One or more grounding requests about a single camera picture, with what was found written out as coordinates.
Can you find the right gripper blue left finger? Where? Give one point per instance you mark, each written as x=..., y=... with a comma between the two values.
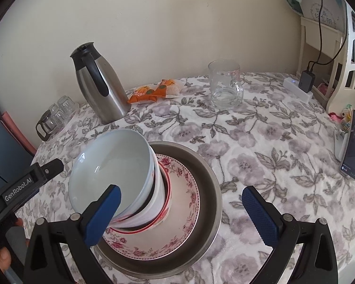
x=45, y=262

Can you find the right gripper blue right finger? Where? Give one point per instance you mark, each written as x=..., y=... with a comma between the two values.
x=282, y=232

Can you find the pale blue-white round bowl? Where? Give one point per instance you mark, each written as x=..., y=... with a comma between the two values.
x=121, y=157

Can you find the strawberry pattern red-rim bowl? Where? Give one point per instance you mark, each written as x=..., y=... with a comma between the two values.
x=160, y=217

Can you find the white squarish ceramic bowl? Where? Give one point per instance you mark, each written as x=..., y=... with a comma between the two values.
x=152, y=208

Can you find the person's left hand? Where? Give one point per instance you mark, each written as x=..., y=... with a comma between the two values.
x=5, y=259

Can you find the small clear drinking glass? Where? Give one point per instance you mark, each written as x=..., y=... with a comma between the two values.
x=59, y=116

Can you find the smartphone on stand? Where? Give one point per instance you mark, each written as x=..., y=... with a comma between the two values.
x=353, y=144

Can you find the floral grey white tablecloth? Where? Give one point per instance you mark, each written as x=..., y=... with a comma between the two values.
x=272, y=141

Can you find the large stainless steel plate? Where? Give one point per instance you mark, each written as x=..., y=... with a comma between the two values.
x=203, y=235

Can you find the floral pink rimmed plate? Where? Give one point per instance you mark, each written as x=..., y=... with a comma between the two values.
x=175, y=223

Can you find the stainless steel thermos jug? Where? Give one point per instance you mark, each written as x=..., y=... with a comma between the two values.
x=99, y=84

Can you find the orange snack packet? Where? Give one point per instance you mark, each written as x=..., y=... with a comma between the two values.
x=168, y=88
x=143, y=94

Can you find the white power strip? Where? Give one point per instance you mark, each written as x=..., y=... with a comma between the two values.
x=293, y=86

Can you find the black charger plug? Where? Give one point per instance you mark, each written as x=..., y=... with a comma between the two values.
x=306, y=81

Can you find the white wooden chair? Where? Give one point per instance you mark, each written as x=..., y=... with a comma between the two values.
x=334, y=85

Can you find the large clear glass mug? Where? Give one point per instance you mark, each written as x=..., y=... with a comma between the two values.
x=225, y=86

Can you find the glass coffee pot black handle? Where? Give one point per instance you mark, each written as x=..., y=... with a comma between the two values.
x=47, y=126

